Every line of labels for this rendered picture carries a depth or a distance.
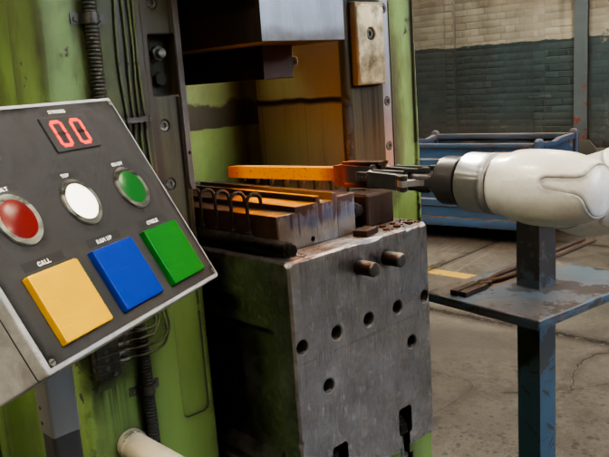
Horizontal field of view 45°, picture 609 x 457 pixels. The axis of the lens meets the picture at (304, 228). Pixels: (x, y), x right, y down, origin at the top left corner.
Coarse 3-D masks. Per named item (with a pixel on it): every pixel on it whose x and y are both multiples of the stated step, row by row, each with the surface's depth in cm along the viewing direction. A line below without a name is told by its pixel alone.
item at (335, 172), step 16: (352, 160) 126; (368, 160) 124; (384, 160) 121; (240, 176) 146; (256, 176) 142; (272, 176) 139; (288, 176) 136; (304, 176) 133; (320, 176) 130; (336, 176) 126
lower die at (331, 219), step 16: (208, 192) 151; (272, 192) 138; (336, 192) 138; (352, 192) 137; (208, 208) 138; (224, 208) 137; (240, 208) 136; (256, 208) 134; (272, 208) 131; (288, 208) 128; (304, 208) 128; (320, 208) 131; (336, 208) 134; (352, 208) 137; (208, 224) 138; (224, 224) 135; (240, 224) 131; (256, 224) 128; (272, 224) 125; (288, 224) 126; (304, 224) 129; (320, 224) 132; (336, 224) 135; (352, 224) 138; (288, 240) 126; (304, 240) 129; (320, 240) 132
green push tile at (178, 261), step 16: (160, 224) 91; (176, 224) 93; (144, 240) 87; (160, 240) 89; (176, 240) 92; (160, 256) 87; (176, 256) 90; (192, 256) 93; (176, 272) 88; (192, 272) 91
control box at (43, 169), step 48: (0, 144) 76; (48, 144) 82; (96, 144) 89; (0, 192) 72; (48, 192) 78; (96, 192) 85; (0, 240) 69; (48, 240) 75; (96, 240) 80; (192, 240) 96; (0, 288) 67; (96, 288) 77; (192, 288) 91; (0, 336) 67; (48, 336) 68; (96, 336) 73; (0, 384) 68
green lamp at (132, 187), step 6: (120, 174) 90; (126, 174) 91; (132, 174) 92; (120, 180) 89; (126, 180) 90; (132, 180) 91; (138, 180) 92; (126, 186) 89; (132, 186) 90; (138, 186) 91; (126, 192) 89; (132, 192) 90; (138, 192) 91; (144, 192) 92; (132, 198) 89; (138, 198) 90; (144, 198) 91
